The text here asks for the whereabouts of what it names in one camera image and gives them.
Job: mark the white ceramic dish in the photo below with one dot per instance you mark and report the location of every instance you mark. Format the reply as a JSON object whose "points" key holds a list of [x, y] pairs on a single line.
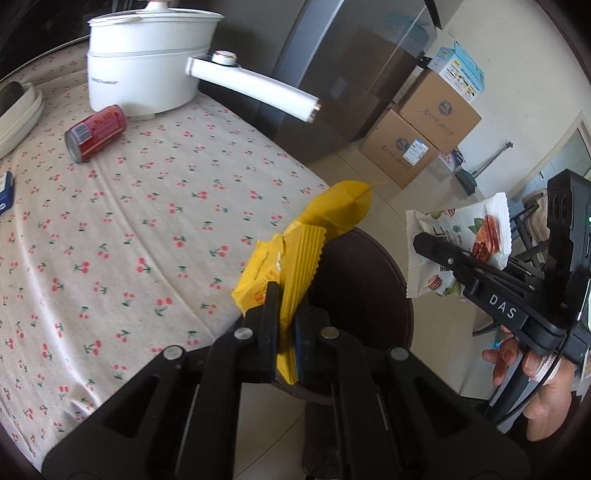
{"points": [[25, 104]]}

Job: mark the cherry print tablecloth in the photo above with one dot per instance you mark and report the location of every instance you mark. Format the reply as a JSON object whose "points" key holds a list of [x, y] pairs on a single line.
{"points": [[138, 230]]}

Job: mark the grey refrigerator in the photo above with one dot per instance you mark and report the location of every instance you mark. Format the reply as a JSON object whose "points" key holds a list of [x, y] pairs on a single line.
{"points": [[323, 46]]}

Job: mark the person's right hand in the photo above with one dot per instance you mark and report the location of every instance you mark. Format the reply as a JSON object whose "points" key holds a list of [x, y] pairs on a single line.
{"points": [[554, 397]]}

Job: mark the small blue white box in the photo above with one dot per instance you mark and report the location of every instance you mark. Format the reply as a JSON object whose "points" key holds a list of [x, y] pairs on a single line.
{"points": [[461, 69]]}

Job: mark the brown cardboard box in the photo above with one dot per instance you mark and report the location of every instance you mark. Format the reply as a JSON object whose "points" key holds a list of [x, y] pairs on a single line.
{"points": [[438, 113], [392, 147]]}

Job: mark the torn blue biscuit box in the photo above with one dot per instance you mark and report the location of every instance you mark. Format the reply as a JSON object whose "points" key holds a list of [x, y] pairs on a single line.
{"points": [[4, 191]]}

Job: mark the white nut snack packet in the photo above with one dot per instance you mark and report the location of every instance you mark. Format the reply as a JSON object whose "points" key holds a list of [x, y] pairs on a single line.
{"points": [[438, 230]]}

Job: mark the white electric cooking pot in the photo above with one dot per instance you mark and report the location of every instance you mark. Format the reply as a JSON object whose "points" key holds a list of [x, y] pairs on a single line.
{"points": [[138, 69]]}

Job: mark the red drink can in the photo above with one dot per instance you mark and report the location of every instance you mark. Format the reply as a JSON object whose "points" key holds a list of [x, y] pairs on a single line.
{"points": [[94, 131]]}

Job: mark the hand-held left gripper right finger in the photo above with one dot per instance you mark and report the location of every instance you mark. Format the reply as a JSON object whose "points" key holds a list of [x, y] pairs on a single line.
{"points": [[307, 337]]}

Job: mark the grey floor tool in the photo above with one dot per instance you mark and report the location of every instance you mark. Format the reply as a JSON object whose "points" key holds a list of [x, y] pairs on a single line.
{"points": [[468, 180]]}

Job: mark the dark green pumpkin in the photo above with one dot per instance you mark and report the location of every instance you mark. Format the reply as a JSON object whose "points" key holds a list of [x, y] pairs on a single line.
{"points": [[9, 94]]}

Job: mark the dark round stool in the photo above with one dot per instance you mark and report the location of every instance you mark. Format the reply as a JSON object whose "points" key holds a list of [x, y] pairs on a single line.
{"points": [[364, 286]]}

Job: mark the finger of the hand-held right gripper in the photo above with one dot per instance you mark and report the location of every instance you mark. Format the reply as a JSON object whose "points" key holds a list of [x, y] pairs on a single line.
{"points": [[498, 307], [531, 277]]}

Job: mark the white plate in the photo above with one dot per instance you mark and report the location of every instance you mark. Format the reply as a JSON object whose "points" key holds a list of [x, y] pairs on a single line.
{"points": [[36, 117], [18, 145]]}

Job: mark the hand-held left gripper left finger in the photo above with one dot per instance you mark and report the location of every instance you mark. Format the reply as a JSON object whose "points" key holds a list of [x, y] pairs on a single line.
{"points": [[270, 318]]}

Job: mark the yellow snack bag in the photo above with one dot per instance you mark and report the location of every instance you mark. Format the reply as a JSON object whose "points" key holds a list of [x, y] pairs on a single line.
{"points": [[300, 249]]}

